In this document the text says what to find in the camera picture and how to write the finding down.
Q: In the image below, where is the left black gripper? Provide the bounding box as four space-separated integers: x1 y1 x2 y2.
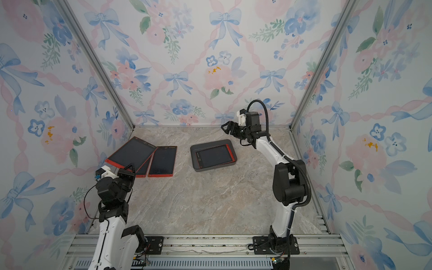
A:
117 162 136 202

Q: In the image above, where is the red writing tablet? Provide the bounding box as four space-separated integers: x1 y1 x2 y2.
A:
148 146 177 177
105 137 158 172
196 144 236 169
136 154 154 178

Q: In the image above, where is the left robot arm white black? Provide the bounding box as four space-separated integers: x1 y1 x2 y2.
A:
89 164 150 270

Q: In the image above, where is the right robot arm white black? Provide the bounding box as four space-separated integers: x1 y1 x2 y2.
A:
221 121 311 254

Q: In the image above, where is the dark grey storage box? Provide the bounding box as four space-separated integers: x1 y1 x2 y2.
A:
190 139 237 172

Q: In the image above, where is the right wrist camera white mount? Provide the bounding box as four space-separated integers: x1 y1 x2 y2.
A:
236 109 261 126

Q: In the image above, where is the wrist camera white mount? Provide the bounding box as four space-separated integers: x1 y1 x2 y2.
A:
236 109 261 126
94 165 118 181

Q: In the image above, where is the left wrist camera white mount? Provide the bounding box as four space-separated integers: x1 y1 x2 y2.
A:
94 165 118 181

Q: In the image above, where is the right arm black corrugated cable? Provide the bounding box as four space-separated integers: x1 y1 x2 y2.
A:
246 99 312 207

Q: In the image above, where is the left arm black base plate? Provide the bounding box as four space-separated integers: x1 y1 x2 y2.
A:
136 236 164 255

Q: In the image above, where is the grey slotted cable duct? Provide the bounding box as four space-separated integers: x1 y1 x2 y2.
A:
131 257 273 270

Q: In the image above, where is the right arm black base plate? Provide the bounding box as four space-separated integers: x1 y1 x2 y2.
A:
248 235 300 256

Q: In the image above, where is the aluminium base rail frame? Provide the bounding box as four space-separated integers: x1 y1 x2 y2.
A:
57 232 355 270

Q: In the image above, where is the left aluminium corner post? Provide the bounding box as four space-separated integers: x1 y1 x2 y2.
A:
54 1 135 131

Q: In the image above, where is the aluminium corner post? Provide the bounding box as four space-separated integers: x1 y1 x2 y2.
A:
289 0 358 131
54 1 135 131

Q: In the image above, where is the right aluminium corner post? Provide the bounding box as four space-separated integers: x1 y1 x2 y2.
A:
289 0 358 131

